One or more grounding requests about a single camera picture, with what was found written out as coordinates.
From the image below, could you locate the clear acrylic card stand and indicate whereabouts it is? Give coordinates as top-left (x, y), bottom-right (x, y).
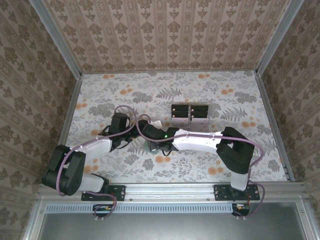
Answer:
top-left (170, 103), bottom-right (210, 133)

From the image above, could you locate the small black connector board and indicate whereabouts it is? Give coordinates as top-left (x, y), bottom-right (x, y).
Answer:
top-left (93, 203), bottom-right (113, 213)
top-left (232, 202), bottom-right (251, 213)

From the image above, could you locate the grey metal sheet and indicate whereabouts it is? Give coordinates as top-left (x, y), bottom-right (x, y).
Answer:
top-left (37, 202), bottom-right (305, 240)

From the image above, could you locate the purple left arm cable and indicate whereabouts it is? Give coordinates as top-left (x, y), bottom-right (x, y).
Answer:
top-left (56, 104), bottom-right (141, 222)

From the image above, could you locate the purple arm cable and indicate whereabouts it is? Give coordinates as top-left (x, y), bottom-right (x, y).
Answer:
top-left (134, 114), bottom-right (267, 221)
top-left (56, 104), bottom-right (141, 222)

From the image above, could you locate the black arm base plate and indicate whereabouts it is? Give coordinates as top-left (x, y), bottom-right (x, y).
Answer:
top-left (213, 183), bottom-right (261, 202)
top-left (81, 184), bottom-right (127, 202)

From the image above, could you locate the long aluminium mounting rail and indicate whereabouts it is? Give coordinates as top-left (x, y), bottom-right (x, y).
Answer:
top-left (37, 182), bottom-right (308, 203)

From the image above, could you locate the slotted grey cable duct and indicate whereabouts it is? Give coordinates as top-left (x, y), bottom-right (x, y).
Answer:
top-left (46, 203), bottom-right (236, 214)

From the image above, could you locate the aluminium table edge rail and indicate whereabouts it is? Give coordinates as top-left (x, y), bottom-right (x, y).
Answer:
top-left (56, 74), bottom-right (83, 151)
top-left (255, 72), bottom-right (296, 182)

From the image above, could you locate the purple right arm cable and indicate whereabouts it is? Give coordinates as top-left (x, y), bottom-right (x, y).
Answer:
top-left (134, 114), bottom-right (267, 221)

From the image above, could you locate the aluminium frame bar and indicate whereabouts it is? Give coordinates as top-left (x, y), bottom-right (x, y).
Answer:
top-left (296, 194), bottom-right (320, 240)
top-left (22, 197), bottom-right (45, 240)

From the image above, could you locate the aluminium frame post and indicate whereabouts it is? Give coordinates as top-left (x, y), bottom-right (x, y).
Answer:
top-left (254, 0), bottom-right (301, 76)
top-left (27, 0), bottom-right (84, 79)

